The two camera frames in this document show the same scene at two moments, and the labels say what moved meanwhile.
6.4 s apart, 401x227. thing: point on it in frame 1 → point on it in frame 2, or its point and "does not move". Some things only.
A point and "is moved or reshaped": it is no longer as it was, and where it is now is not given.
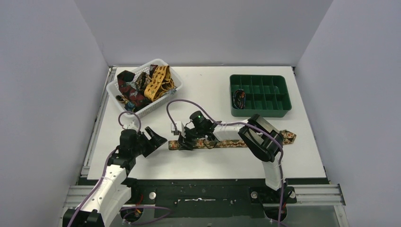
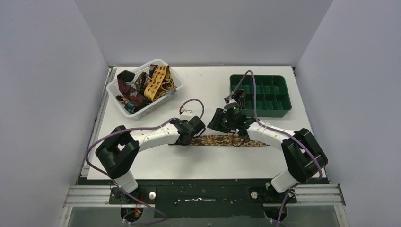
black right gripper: [185, 143] → [216, 124]
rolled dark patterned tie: [239, 99] does not move
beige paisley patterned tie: [288, 137] is moved or reshaped
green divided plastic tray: [268, 96] does not move
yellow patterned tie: [160, 83] does not move
